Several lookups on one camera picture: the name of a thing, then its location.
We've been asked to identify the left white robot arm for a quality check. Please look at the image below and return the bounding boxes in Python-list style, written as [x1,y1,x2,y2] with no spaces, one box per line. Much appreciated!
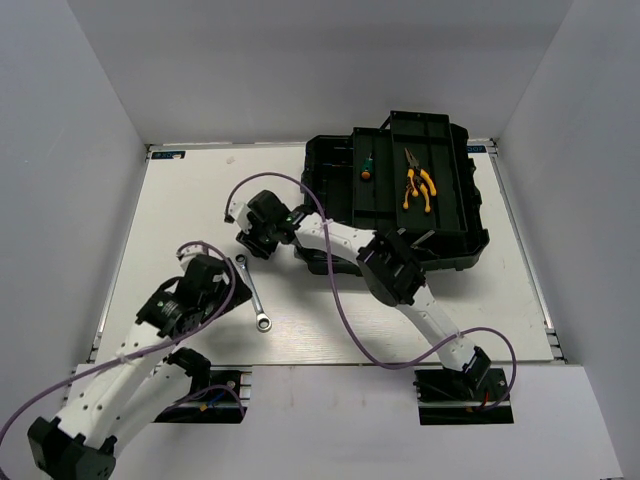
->
[27,254,251,479]

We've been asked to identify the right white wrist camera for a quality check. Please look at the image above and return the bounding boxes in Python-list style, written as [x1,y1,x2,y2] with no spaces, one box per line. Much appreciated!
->
[224,200,255,234]

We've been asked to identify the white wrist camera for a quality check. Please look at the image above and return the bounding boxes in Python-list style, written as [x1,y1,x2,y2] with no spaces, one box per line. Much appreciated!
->
[224,200,255,234]
[176,245,202,271]

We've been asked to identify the green orange stubby screwdriver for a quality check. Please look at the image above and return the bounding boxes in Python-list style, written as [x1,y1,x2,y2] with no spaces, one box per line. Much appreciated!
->
[360,152,374,181]

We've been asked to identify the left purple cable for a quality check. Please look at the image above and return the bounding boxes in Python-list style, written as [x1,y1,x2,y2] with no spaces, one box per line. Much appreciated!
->
[0,240,249,480]

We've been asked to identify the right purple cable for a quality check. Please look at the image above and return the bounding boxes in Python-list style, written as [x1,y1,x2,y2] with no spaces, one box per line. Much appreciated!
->
[223,172,518,412]

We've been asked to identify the black plastic toolbox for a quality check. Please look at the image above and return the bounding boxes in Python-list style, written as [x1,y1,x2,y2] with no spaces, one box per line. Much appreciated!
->
[301,111,489,271]

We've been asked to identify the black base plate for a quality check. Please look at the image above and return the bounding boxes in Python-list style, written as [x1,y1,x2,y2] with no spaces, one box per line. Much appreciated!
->
[413,368,514,426]
[154,367,252,425]

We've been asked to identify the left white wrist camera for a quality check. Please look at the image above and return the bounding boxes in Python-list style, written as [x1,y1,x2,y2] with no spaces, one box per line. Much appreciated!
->
[176,245,202,271]

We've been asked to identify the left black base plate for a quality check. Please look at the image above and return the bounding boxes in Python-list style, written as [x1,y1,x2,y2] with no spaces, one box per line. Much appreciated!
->
[154,367,252,425]

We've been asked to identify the purple cable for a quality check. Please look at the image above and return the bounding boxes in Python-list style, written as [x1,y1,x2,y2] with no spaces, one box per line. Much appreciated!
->
[0,240,249,480]
[223,172,518,412]

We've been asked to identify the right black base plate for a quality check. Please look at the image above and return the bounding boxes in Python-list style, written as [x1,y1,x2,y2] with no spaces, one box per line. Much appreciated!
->
[413,368,514,426]

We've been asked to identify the long silver combination wrench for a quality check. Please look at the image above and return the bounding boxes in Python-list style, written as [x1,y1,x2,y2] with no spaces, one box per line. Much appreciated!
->
[235,254,272,333]

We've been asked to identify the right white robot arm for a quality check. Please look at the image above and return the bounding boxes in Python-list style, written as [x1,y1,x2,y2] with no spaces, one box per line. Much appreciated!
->
[225,190,491,399]

